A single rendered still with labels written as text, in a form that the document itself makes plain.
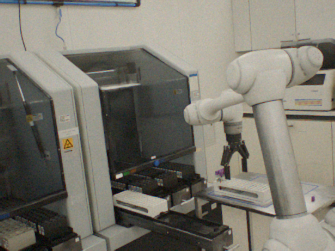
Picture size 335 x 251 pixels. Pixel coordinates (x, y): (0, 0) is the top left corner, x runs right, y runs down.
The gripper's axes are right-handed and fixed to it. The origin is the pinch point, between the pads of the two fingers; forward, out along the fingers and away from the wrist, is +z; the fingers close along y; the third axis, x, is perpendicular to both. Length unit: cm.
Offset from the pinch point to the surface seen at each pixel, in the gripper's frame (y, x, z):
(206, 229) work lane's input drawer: -36.2, -11.0, 12.5
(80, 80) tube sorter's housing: -53, 44, -53
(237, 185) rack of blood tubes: -3.3, -2.9, 4.8
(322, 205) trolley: 8.3, -39.4, 10.8
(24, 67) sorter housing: -72, 60, -61
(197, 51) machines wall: 152, 159, -61
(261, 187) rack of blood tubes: 0.3, -14.0, 4.8
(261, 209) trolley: -9.9, -20.1, 10.8
